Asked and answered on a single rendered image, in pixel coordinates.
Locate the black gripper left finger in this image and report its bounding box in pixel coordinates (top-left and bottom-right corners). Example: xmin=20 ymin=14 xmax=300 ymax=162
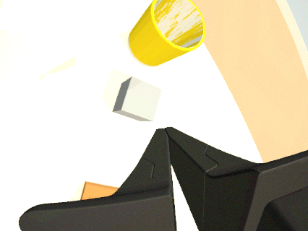
xmin=18 ymin=128 xmax=177 ymax=231

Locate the yellow cup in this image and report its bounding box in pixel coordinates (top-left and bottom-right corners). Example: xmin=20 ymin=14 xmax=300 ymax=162
xmin=127 ymin=0 xmax=206 ymax=67

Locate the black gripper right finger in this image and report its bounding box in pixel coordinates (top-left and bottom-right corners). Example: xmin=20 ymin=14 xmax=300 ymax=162
xmin=165 ymin=127 xmax=308 ymax=231

